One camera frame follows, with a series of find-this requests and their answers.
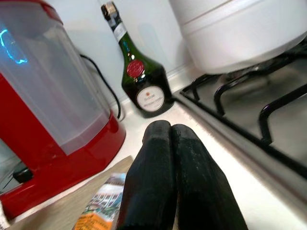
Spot dark green liqueur bottle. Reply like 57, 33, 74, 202
100, 1, 175, 119

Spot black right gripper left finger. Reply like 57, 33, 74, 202
117, 120, 177, 230

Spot red coffee machine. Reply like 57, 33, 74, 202
0, 0, 127, 220

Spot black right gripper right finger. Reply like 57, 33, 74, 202
171, 123, 249, 230

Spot steel gas hob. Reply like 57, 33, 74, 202
172, 40, 307, 190

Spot beige cloth mat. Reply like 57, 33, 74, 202
7, 155, 134, 230

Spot black power cable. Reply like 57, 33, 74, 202
79, 54, 125, 122

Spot white lidded pot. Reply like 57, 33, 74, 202
167, 0, 307, 75

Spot orange printed snack pack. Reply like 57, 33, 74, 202
75, 172, 128, 230

